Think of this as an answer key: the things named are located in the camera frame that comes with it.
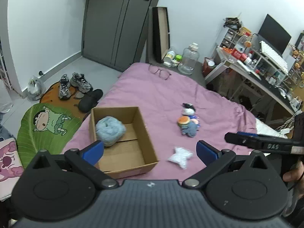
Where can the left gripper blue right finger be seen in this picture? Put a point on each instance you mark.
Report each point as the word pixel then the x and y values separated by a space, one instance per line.
pixel 207 153

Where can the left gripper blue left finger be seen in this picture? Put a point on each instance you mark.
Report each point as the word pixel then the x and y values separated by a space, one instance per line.
pixel 93 152

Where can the white star plush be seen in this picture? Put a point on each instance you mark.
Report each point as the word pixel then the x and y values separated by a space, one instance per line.
pixel 181 157

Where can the blue denim plush toy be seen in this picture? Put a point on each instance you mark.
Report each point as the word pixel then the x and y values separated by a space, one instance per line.
pixel 189 129

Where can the hamburger plush toy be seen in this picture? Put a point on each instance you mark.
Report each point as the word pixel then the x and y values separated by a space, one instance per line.
pixel 183 120

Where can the black scrunchie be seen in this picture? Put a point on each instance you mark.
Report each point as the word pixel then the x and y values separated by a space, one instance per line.
pixel 188 106

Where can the blue tissue pack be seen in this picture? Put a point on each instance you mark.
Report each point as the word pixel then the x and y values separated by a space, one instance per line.
pixel 195 119

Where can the person's right hand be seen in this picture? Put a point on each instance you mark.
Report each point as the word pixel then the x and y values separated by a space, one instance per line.
pixel 295 178

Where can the light blue fluffy plush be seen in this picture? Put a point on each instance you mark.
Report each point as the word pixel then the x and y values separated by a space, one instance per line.
pixel 109 130

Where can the brown cardboard box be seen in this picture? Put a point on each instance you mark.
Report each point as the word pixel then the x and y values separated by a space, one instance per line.
pixel 133 153

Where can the pink bed sheet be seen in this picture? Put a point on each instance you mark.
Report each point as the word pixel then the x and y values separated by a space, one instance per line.
pixel 160 102

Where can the black slippers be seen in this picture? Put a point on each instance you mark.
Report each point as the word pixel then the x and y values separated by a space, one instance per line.
pixel 90 100

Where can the green leaf cartoon rug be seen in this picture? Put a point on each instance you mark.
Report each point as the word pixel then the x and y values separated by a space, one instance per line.
pixel 45 126

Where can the white desk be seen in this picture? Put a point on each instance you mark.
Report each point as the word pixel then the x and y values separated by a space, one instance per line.
pixel 228 61

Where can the grey left sneaker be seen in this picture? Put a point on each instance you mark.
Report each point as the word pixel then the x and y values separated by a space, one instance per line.
pixel 64 88

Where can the grey sneaker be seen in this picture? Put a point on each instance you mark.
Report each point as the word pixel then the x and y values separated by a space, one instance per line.
pixel 64 88
pixel 78 81

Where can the orange round floor mat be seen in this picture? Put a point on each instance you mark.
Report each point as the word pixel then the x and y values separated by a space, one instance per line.
pixel 51 100

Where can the grey right sneaker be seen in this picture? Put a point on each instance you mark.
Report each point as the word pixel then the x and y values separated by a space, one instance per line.
pixel 78 81

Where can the pink cartoon cushion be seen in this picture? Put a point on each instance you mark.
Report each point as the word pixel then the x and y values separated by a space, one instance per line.
pixel 10 167

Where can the white keyboard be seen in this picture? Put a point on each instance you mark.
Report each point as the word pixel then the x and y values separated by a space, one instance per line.
pixel 273 56

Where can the small plastic bag with trash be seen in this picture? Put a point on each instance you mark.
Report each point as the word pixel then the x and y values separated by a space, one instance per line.
pixel 35 88

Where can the dark framed eyeglasses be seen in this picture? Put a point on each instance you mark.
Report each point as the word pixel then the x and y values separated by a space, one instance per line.
pixel 163 73

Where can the clear large water jug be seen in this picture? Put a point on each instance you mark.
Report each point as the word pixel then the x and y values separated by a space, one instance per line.
pixel 189 59

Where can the large white plastic bag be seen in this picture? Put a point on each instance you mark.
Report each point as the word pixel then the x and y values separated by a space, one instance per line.
pixel 5 99

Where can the green small cup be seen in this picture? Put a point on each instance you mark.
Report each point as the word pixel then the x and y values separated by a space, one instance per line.
pixel 178 58

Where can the white drawer organizer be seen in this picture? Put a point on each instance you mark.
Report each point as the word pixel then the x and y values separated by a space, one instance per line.
pixel 228 38

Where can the black computer monitor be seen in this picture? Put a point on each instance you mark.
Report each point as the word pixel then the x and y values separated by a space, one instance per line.
pixel 274 34

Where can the leaning black framed board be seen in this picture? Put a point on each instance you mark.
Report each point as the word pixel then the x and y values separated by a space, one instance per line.
pixel 161 37

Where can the grey entrance door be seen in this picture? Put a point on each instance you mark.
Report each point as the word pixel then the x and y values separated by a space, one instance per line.
pixel 115 31

